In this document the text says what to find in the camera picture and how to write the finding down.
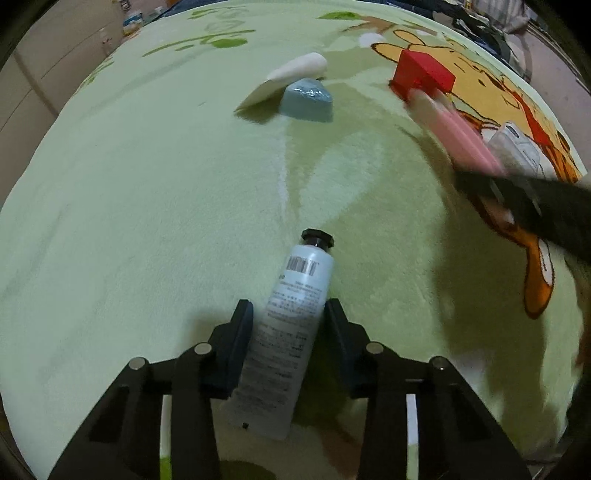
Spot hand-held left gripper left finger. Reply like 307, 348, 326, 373
48, 299, 254, 480

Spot blue packet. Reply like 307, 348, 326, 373
280, 78, 334, 123

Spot pile of dark clothes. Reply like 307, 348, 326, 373
443, 0, 532, 61

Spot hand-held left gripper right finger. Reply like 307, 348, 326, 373
324, 299, 532, 480

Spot white hand cream tube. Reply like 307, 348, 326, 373
226, 229, 335, 440

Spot wooden nightstand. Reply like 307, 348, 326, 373
121, 0, 169, 35

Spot pink tube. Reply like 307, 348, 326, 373
406, 90, 506, 176

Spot cream wardrobe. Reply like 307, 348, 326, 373
0, 0, 125, 204

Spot green cartoon printed blanket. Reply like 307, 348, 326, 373
0, 0, 589, 480

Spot white squeeze tube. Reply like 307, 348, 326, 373
235, 52, 328, 112

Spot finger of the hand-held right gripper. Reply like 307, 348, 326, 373
455, 171, 543, 220

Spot red box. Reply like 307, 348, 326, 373
389, 50, 456, 100

